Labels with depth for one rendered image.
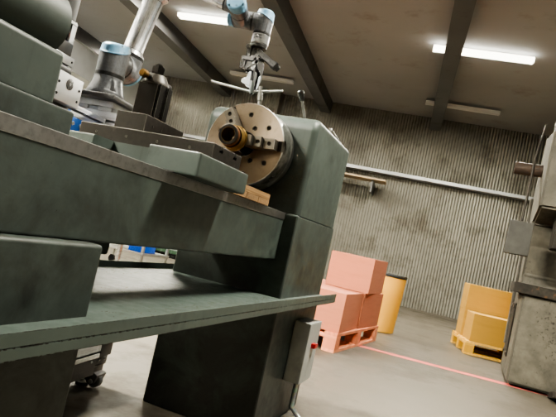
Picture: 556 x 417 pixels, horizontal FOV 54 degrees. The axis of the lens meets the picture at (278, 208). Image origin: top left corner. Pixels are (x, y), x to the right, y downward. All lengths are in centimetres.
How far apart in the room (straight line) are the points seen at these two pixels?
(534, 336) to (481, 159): 635
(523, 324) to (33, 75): 436
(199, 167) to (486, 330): 517
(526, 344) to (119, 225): 412
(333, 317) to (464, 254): 659
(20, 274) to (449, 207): 1001
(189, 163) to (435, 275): 948
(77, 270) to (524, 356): 425
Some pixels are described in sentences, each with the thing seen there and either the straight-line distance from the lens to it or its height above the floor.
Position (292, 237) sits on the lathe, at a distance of 211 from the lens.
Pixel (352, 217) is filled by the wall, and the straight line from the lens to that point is 1070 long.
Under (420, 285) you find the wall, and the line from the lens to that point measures 1063.
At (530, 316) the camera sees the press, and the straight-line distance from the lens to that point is 493.
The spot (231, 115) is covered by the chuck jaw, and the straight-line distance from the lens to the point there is 207.
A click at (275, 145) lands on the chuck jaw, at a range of 199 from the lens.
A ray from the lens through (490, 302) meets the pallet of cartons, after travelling 661.
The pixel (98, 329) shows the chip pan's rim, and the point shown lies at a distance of 101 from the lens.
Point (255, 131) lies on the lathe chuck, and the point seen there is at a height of 113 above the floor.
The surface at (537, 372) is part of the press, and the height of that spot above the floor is 16.
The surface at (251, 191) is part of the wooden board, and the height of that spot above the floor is 89.
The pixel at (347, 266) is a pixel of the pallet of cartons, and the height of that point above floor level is 64.
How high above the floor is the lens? 77
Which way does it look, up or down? 3 degrees up
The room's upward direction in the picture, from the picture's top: 13 degrees clockwise
